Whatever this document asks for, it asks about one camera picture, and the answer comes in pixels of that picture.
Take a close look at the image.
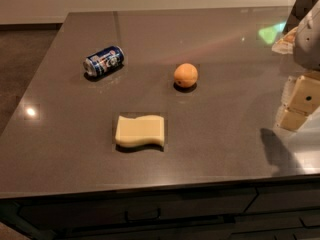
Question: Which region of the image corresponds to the dark right cabinet drawer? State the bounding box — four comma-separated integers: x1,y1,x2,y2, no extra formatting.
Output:
246,183,320,213

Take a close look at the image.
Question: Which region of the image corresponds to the black drawer handle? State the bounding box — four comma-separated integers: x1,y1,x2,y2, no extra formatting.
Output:
124,208,161,223

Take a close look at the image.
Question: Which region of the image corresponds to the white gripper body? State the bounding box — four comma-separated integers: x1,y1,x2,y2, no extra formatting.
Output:
293,1,320,70

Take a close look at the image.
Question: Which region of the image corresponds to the orange fruit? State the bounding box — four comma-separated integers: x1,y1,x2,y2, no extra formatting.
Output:
174,63,198,88

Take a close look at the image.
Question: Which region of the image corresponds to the snack bag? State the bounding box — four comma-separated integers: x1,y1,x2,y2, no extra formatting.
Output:
272,28,297,55

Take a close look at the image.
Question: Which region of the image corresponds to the yellow wavy sponge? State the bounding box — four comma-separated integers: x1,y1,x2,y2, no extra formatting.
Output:
115,115,165,148

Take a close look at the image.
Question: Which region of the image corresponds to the blue soda can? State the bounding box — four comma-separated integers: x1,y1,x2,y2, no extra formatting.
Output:
83,46,124,77

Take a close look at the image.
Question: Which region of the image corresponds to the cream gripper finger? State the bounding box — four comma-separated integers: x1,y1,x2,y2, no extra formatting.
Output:
283,74,320,115
275,106,308,131

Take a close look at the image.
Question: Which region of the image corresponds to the dark cabinet drawer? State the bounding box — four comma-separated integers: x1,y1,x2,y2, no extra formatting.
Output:
246,183,320,213
19,188,256,230

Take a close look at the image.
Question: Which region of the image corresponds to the dark box in corner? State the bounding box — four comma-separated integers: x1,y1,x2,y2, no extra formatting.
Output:
282,0,318,34

